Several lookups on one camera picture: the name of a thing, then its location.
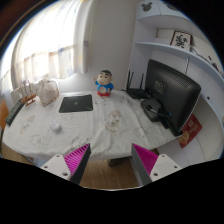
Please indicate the beige drawstring fabric bag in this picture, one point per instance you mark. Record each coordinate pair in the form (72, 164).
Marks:
(48, 91)

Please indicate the red booklet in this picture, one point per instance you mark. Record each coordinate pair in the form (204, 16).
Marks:
(190, 130)

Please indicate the white round computer mouse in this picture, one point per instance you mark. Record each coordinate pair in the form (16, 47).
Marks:
(55, 126)

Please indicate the white sheer curtain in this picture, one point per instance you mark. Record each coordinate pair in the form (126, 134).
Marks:
(54, 43)

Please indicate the black keyboard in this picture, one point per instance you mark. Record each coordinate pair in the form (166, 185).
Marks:
(13, 113)

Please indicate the wooden model ship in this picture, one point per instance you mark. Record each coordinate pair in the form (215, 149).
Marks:
(28, 96)

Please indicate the cartoon boy figurine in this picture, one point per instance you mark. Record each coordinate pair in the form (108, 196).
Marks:
(103, 81)

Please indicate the white patterned tablecloth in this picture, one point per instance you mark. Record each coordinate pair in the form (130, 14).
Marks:
(115, 123)

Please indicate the black computer monitor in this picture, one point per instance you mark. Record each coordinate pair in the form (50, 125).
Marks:
(172, 96)

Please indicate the black wifi router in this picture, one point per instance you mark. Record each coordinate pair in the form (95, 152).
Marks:
(137, 93)

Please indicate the framed calligraphy picture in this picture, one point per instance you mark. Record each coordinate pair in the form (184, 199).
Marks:
(181, 40)

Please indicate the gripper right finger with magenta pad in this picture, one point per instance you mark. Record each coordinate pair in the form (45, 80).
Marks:
(151, 167)

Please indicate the white wall shelf unit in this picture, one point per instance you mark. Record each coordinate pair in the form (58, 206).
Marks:
(156, 21)

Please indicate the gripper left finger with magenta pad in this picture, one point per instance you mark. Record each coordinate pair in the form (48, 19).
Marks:
(70, 166)

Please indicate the black mouse pad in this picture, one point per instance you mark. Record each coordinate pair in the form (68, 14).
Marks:
(76, 104)

